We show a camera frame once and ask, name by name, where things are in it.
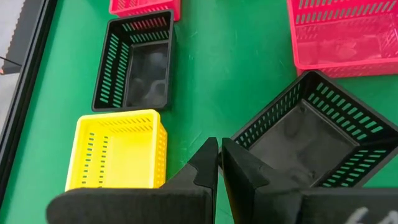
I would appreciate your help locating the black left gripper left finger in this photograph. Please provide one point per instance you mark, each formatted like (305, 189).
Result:
(155, 207)

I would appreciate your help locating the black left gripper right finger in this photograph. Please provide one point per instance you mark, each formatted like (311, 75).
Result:
(280, 207)

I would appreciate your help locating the small yellow plastic basket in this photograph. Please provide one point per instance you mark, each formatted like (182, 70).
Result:
(124, 161)

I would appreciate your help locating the large black plastic basket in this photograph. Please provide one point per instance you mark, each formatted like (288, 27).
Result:
(304, 146)

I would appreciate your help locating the small black plastic basket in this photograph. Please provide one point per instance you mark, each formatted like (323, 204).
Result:
(146, 77)

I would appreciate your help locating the large red plastic basket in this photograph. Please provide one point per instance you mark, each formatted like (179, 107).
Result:
(342, 46)

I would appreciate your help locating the small red plastic basket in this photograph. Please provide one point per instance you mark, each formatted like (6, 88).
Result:
(175, 11)

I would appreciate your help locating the dark grey ribbed panel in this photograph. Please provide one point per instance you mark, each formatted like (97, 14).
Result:
(26, 34)

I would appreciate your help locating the black table edge frame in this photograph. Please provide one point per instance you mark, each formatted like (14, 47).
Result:
(22, 93)

